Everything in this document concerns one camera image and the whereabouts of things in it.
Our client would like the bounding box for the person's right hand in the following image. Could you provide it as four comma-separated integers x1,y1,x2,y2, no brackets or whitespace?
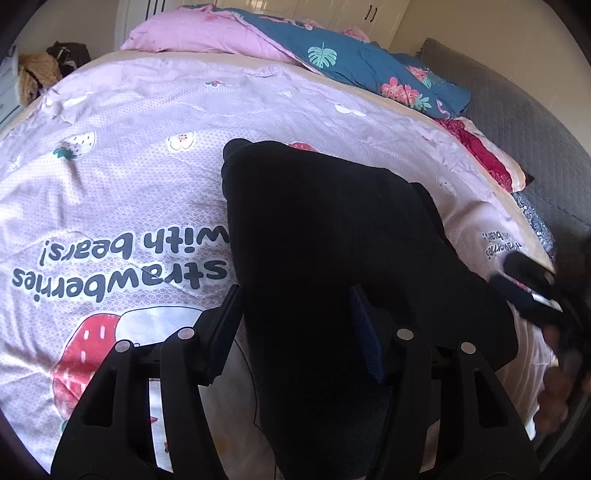
533,324,591,434

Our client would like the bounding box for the white drawer chest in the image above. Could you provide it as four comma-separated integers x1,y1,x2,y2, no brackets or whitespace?
0,45,21,129

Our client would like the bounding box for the tan fuzzy garment pile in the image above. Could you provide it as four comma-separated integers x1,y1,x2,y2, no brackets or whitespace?
18,52,62,107

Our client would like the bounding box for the red floral pillow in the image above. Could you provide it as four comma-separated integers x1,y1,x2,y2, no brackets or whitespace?
437,117,533,193

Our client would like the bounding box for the blue patterned pillow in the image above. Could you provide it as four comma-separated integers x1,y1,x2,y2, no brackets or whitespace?
512,192,557,263

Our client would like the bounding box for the black bag on floor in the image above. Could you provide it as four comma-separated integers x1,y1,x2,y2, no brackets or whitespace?
46,42,91,77

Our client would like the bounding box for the lilac strawberry print blanket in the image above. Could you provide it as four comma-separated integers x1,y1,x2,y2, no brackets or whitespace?
1,52,549,470

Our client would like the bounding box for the grey quilted headboard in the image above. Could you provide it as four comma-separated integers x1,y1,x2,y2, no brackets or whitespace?
418,38,590,272

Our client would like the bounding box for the black long-sleeve kiss shirt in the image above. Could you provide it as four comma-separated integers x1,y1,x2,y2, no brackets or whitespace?
221,139,519,479

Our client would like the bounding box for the pink and blue floral quilt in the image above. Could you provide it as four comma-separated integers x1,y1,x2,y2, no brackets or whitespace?
121,4,471,120

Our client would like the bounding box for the cream wardrobe with black handles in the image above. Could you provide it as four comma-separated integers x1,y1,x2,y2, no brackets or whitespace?
114,0,410,48

